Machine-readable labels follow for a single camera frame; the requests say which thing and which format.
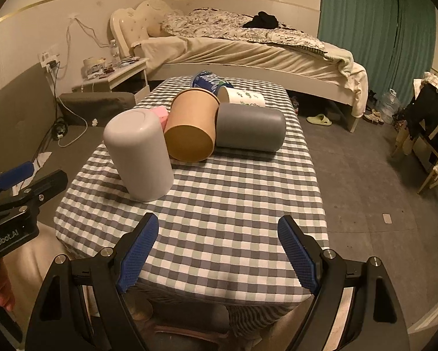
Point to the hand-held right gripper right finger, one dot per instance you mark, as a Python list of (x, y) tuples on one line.
[(296, 254)]

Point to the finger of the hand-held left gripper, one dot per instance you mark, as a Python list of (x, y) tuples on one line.
[(45, 187), (16, 173)]

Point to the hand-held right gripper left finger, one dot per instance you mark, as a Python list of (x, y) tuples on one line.
[(138, 254)]

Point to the light grey cup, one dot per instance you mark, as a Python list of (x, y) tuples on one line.
[(138, 153)]

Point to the dark grey cup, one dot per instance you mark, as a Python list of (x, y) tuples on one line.
[(248, 126)]

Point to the brown paper cup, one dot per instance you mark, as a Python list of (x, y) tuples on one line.
[(193, 120)]

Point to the white leaf-print cup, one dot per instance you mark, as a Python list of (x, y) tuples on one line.
[(245, 97)]

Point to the blue printed cup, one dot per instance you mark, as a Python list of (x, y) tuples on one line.
[(207, 79)]

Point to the person's left hand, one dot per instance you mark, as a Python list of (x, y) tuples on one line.
[(4, 289)]

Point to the person's beige pants leg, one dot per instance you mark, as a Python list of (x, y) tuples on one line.
[(25, 281)]

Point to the power strip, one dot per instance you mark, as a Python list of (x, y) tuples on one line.
[(61, 129)]

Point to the grey checkered tablecloth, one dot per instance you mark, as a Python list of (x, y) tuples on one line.
[(222, 193)]

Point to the dark grey ottoman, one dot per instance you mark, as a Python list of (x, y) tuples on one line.
[(94, 104)]

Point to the white paper slip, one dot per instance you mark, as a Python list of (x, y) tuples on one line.
[(388, 218)]

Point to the white round container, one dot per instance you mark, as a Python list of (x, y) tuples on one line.
[(93, 64)]

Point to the pink sponge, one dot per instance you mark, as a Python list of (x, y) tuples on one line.
[(159, 114)]

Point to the green slipper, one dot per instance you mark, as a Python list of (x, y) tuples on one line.
[(319, 120)]

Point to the white nightstand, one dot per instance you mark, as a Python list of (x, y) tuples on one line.
[(125, 75)]

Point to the clear water bottle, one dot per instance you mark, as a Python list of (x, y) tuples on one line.
[(114, 53)]

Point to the pair of shoes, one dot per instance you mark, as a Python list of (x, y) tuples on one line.
[(373, 117)]

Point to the wooden chair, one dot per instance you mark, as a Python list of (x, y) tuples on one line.
[(432, 175)]

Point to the large clear water jug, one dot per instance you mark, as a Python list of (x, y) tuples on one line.
[(390, 106)]

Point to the black jacket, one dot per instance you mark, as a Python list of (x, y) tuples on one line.
[(427, 109)]

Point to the cream bed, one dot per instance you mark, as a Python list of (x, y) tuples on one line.
[(240, 55)]

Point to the black clothing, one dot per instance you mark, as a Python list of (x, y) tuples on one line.
[(261, 20)]

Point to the patterned blanket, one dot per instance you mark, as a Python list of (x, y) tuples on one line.
[(219, 23)]

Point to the green curtain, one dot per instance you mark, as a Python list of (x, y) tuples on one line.
[(368, 18)]

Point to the white wall socket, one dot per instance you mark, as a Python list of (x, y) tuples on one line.
[(49, 55)]

